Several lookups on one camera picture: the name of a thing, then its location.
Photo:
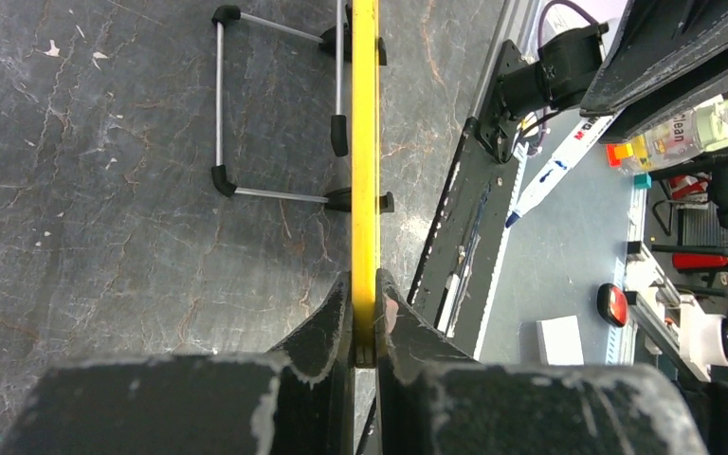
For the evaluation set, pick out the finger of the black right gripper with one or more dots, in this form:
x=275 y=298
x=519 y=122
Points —
x=698 y=86
x=655 y=43

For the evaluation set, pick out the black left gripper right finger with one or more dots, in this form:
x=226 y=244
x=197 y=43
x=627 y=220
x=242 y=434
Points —
x=432 y=398

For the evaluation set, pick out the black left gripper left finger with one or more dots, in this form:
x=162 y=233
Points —
x=295 y=398

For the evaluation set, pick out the blue whiteboard marker pen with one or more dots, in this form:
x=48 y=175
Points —
x=564 y=158

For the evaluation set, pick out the yellow framed whiteboard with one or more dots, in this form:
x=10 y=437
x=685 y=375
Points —
x=365 y=156

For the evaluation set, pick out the metal whiteboard stand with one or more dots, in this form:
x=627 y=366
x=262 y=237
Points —
x=284 y=105

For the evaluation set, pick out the clear cleaner bottle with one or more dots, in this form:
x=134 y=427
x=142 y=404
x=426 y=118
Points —
x=700 y=130

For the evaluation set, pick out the red emergency button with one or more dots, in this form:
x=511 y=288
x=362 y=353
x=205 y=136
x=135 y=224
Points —
x=612 y=305

